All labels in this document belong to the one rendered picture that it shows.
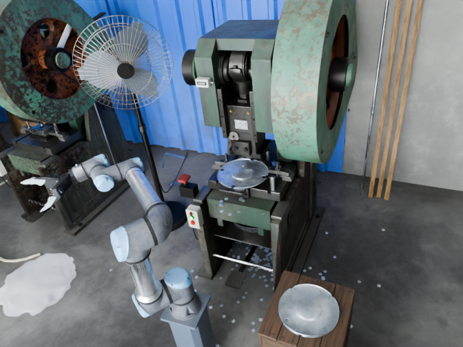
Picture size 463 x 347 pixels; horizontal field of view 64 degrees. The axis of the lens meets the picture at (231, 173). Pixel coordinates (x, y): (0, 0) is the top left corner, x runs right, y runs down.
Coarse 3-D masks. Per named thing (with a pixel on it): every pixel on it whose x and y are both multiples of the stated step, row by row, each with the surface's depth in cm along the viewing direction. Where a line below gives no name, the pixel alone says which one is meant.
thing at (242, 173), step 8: (232, 160) 218; (240, 160) 218; (248, 160) 217; (256, 160) 216; (224, 168) 213; (232, 168) 212; (240, 168) 210; (248, 168) 209; (256, 168) 209; (264, 168) 209; (224, 176) 206; (232, 176) 205; (240, 176) 203; (248, 176) 202; (256, 176) 203; (224, 184) 200; (232, 184) 199; (240, 184) 198; (248, 184) 198; (256, 184) 197
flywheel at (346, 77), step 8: (344, 16) 175; (344, 24) 178; (336, 32) 182; (344, 32) 182; (336, 40) 185; (344, 40) 185; (336, 48) 188; (344, 48) 189; (336, 56) 164; (344, 56) 193; (336, 64) 160; (344, 64) 159; (352, 64) 162; (328, 72) 161; (336, 72) 160; (344, 72) 159; (352, 72) 162; (328, 80) 163; (336, 80) 161; (344, 80) 160; (352, 80) 166; (328, 88) 166; (336, 88) 164; (344, 88) 164; (328, 96) 192; (336, 96) 195; (336, 104) 195; (328, 112) 193; (336, 112) 197; (328, 120) 191
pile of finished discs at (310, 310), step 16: (304, 288) 189; (320, 288) 188; (288, 304) 182; (304, 304) 181; (320, 304) 181; (336, 304) 180; (288, 320) 176; (304, 320) 175; (320, 320) 174; (336, 320) 173; (304, 336) 168; (320, 336) 168
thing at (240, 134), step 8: (232, 104) 191; (240, 104) 190; (248, 104) 189; (232, 112) 192; (240, 112) 190; (248, 112) 187; (232, 120) 195; (240, 120) 192; (248, 120) 191; (232, 128) 198; (240, 128) 195; (248, 128) 193; (232, 136) 198; (240, 136) 198; (248, 136) 196; (232, 144) 204; (240, 144) 197; (248, 144) 195; (256, 144) 198; (240, 152) 201; (248, 152) 198; (256, 152) 200
